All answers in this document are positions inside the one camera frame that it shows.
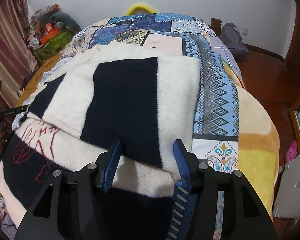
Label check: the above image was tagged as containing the grey bag on floor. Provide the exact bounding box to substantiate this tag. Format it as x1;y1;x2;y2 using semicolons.
221;22;249;59

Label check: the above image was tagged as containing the yellow orange fleece blanket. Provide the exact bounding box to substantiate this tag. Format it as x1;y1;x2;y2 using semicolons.
192;32;280;214

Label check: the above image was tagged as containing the cream navy striped cat sweater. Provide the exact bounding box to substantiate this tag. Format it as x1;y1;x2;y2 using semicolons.
0;41;200;239

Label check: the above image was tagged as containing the wooden folding lap desk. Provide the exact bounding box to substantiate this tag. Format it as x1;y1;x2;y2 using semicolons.
15;54;61;107

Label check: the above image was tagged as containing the blue patchwork bed quilt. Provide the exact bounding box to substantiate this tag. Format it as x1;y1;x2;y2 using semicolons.
11;12;243;240

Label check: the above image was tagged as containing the green fabric storage bin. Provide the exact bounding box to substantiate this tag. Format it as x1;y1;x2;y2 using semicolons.
33;29;74;66

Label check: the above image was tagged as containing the striped red beige curtain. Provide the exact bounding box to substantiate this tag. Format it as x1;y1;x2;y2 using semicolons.
0;0;38;109

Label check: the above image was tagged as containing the yellow curved foam tube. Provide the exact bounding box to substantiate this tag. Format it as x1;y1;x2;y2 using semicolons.
126;3;157;16

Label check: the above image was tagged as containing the orange box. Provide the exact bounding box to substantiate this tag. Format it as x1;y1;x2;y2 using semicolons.
40;23;61;44

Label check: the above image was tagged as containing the pile of colourful clothes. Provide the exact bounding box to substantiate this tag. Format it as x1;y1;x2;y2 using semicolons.
29;4;62;35

